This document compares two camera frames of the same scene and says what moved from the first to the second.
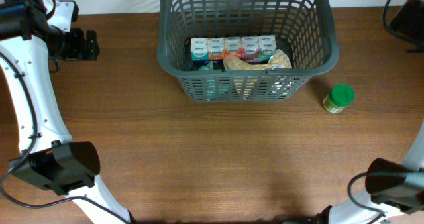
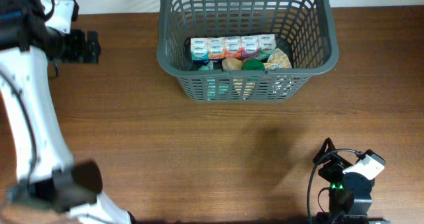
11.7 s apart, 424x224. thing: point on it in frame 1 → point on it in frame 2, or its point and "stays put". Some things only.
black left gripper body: (72, 45) stays put
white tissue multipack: (248, 49) stays put
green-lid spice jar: (340, 97) → (252, 65)
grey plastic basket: (301, 18) stays put
